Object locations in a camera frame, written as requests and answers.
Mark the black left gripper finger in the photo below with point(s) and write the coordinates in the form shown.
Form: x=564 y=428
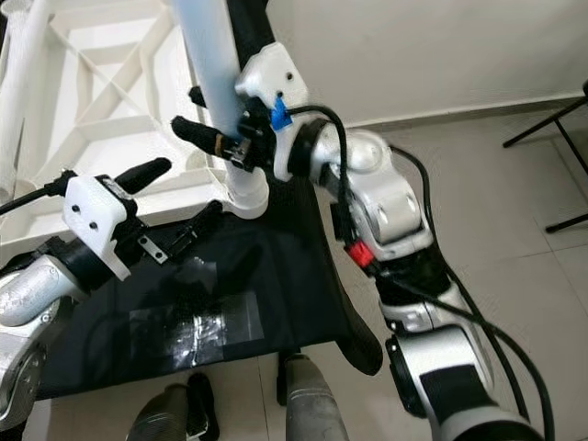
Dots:
x=147 y=175
x=193 y=228

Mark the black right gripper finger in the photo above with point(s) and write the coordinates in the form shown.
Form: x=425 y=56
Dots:
x=204 y=138
x=199 y=96

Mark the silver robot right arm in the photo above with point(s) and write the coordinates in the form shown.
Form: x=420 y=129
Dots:
x=386 y=202

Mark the white plastic table top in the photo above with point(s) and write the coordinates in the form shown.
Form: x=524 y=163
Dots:
x=110 y=92

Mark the clear tape patch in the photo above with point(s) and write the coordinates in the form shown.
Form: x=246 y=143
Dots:
x=193 y=326

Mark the grey robot left leg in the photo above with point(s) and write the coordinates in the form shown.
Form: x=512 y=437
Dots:
x=161 y=418

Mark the grey robot leg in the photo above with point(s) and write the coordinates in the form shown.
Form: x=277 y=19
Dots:
x=312 y=404
x=161 y=418

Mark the grey robot right leg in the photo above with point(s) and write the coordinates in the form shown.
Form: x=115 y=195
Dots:
x=312 y=404

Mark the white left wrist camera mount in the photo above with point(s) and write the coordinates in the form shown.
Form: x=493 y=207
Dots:
x=96 y=211

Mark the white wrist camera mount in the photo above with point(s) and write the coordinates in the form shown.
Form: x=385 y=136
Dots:
x=96 y=211
x=271 y=73

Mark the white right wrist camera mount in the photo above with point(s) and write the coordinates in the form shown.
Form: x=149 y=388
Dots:
x=271 y=73

